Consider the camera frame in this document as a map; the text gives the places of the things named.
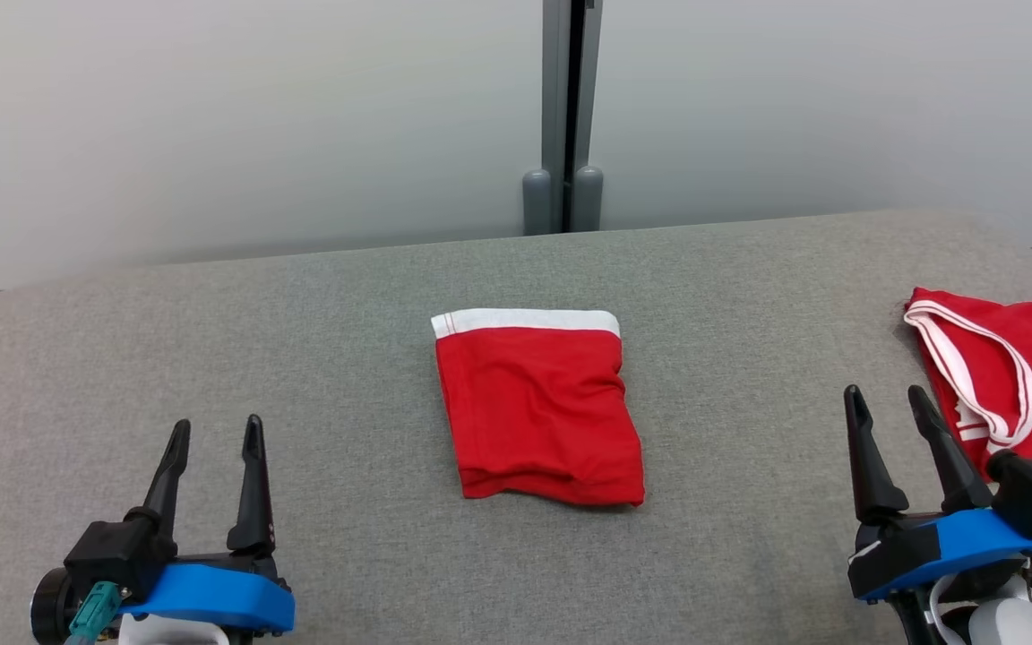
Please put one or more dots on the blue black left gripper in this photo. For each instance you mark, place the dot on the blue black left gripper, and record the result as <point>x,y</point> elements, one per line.
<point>220,596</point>

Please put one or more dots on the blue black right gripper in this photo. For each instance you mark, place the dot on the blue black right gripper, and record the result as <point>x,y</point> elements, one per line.
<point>955,542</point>

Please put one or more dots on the red shorts white bands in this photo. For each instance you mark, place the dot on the red shorts white bands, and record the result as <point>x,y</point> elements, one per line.
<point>534,412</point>

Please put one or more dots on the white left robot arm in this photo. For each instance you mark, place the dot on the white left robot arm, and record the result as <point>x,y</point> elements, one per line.
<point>167,634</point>

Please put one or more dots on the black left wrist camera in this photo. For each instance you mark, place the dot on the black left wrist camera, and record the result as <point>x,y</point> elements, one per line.
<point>113,551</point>

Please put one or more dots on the grey cylinder post foot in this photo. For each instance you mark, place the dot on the grey cylinder post foot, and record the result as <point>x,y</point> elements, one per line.
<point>537,202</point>
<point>588,197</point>

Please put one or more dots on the grey partition post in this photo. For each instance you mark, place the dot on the grey partition post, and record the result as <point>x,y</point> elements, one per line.
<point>558,81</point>

